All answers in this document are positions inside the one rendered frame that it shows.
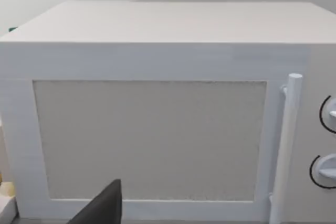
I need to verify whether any pale microwave door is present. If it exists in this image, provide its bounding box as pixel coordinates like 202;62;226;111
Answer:
0;42;309;221

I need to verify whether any pale microwave oven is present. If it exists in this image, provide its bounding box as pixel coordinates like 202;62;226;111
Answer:
0;0;336;224

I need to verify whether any pale cream object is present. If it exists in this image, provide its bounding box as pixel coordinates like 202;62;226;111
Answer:
0;121;18;224

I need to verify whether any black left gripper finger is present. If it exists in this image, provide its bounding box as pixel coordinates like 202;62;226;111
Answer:
66;178;123;224

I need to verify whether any white microwave knob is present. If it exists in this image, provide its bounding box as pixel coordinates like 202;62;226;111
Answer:
309;154;336;189
319;95;336;133

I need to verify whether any white microwave door handle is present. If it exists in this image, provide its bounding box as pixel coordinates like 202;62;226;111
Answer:
268;73;303;224

